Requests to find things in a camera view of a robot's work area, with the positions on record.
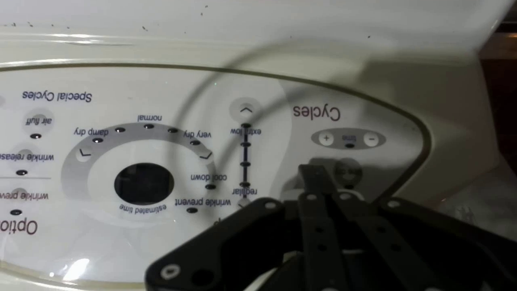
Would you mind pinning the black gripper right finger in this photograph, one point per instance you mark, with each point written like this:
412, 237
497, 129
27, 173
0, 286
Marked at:
376, 242

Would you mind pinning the oval washer control panel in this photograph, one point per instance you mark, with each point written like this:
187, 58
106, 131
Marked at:
161, 161

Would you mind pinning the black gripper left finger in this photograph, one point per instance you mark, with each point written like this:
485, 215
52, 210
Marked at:
320, 236

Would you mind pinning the white washing machine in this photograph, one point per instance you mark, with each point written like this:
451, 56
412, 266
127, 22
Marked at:
376, 81

